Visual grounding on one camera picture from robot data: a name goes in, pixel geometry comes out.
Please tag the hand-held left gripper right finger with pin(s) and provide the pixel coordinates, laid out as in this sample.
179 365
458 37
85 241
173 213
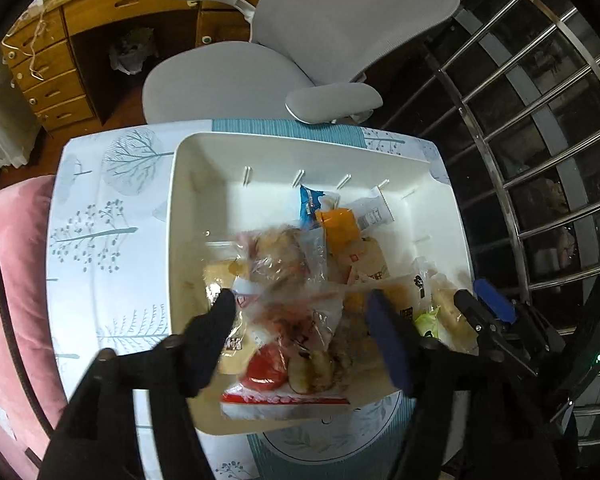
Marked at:
390 340

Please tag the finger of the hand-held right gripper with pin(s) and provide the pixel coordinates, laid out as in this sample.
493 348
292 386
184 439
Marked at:
472 310
495 302

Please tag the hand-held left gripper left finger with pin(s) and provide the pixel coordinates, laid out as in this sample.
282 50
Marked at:
215 325

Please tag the yellow cake clear packet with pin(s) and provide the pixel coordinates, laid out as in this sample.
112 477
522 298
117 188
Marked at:
455 320

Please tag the clear bread packet black label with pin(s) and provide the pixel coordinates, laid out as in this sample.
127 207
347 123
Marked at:
410 305

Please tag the green pastry packet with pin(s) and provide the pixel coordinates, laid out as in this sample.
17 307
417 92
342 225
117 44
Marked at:
427 325

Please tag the red apple print packet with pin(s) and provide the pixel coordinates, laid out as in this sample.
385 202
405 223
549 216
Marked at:
280 385

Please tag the rice crisp clear packet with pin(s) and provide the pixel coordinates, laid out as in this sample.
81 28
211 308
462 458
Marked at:
280 255

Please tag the silver packet with orange end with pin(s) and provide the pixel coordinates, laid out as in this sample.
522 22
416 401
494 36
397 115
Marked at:
340 230

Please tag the white plastic storage box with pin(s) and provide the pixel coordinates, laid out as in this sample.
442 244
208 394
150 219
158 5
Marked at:
205 185

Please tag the blue candy packet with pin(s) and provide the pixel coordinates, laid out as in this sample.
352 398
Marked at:
310 202

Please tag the tree print tablecloth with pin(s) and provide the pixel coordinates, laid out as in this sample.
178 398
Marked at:
105 200

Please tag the metal window grille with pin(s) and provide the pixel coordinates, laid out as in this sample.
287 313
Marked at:
530 135

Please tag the white plastic bag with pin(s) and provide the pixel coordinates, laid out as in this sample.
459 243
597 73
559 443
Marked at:
130 52

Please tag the white lace cloth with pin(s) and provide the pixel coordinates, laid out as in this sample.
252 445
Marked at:
0 125

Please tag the wooden desk with drawers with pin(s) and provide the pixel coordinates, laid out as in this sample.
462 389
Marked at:
55 60

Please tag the grey office chair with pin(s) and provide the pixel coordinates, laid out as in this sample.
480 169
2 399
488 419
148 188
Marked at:
360 20

